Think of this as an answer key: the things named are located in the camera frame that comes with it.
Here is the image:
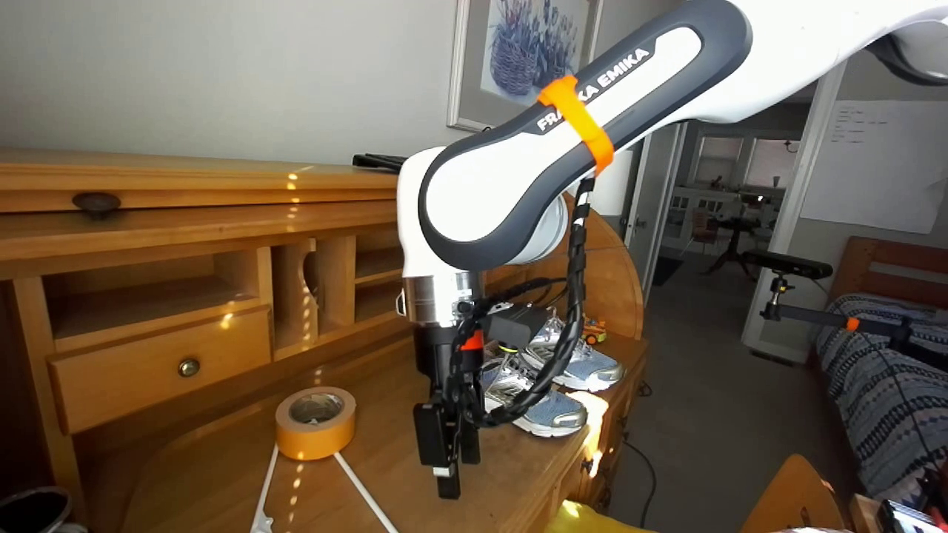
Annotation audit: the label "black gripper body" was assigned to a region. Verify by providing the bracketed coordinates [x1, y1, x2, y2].
[413, 323, 488, 409]

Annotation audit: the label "white wire coat hanger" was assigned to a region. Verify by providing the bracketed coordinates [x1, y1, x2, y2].
[247, 442, 402, 533]

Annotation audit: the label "orange tape roll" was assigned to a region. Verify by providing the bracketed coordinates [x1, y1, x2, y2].
[272, 385, 361, 464]

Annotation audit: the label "black clamp arm orange joints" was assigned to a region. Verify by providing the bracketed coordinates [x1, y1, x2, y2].
[756, 271, 931, 344]

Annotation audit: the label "small wooden drawer brass knob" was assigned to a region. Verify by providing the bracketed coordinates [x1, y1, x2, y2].
[47, 304, 276, 437]

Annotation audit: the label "blue grey sneaker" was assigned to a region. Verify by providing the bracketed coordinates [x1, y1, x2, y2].
[481, 359, 589, 442]
[530, 313, 627, 394]

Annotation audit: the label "yellow cushion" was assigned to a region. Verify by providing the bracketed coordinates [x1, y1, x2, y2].
[542, 497, 662, 533]

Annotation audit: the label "black keyboard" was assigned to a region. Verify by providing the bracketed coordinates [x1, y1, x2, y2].
[349, 152, 408, 171]

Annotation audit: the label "wooden roll-top desk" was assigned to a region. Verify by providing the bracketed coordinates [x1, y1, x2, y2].
[0, 146, 654, 533]

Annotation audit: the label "white door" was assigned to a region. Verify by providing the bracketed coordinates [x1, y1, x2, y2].
[623, 120, 694, 298]

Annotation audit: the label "framed blue floral picture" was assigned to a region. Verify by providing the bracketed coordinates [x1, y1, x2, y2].
[445, 0, 608, 135]

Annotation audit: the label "wooden chair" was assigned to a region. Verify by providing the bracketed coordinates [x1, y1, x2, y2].
[737, 452, 854, 533]

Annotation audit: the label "dark round container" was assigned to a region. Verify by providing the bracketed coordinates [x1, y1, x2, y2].
[0, 482, 78, 533]

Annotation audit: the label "bed with striped blanket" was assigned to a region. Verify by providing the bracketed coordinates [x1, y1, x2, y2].
[811, 234, 948, 499]

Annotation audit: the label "whiteboard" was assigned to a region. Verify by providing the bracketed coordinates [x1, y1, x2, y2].
[798, 98, 948, 236]

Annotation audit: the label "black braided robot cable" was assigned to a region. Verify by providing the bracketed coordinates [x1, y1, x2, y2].
[462, 175, 601, 431]

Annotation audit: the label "black floor cable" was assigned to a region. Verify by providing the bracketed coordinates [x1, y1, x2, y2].
[620, 431, 662, 528]

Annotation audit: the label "orange strap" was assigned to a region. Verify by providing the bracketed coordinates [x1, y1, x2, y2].
[533, 72, 617, 171]

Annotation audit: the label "dark pedestal table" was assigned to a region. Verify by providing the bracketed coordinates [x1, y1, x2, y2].
[706, 212, 768, 280]

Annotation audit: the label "black stereo camera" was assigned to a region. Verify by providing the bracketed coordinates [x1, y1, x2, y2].
[742, 249, 835, 283]

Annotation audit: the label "dark metal desk handle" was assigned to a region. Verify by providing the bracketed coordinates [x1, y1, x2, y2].
[72, 190, 125, 223]

